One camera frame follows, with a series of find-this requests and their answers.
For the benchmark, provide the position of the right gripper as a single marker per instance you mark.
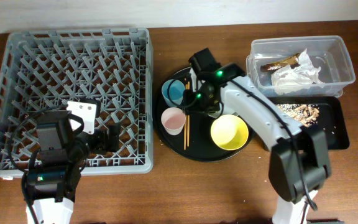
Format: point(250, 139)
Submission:
point(191, 102)

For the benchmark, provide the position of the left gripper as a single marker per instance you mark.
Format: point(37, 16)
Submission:
point(102, 146)

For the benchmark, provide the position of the grey plate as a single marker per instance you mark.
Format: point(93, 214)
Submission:
point(205, 92)

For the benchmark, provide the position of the wooden chopstick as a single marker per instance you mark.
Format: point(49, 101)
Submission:
point(187, 142)
point(185, 126)

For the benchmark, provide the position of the blue plastic cup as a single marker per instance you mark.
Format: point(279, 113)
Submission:
point(172, 91)

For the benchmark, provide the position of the pink plastic cup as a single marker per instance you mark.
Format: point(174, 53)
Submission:
point(173, 120)

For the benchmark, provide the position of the yellow bowl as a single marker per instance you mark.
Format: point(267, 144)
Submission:
point(229, 132)

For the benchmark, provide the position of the white napkin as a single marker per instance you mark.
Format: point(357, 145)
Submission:
point(287, 79)

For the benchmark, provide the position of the brown coffee sachet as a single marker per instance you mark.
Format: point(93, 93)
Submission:
point(292, 61)

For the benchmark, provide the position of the food scraps and rice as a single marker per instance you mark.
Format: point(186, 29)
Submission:
point(305, 114)

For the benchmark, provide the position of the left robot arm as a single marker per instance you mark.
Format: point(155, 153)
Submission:
point(66, 136)

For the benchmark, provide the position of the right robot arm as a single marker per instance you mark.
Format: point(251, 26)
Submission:
point(299, 160)

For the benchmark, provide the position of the grey dishwasher rack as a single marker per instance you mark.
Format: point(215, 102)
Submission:
point(42, 69)

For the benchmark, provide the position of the round black tray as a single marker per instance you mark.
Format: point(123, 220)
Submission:
point(201, 147)

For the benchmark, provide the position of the clear plastic bin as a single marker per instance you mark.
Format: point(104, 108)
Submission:
point(328, 52)

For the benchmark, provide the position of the black rectangular tray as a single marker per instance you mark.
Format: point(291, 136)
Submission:
point(330, 119)

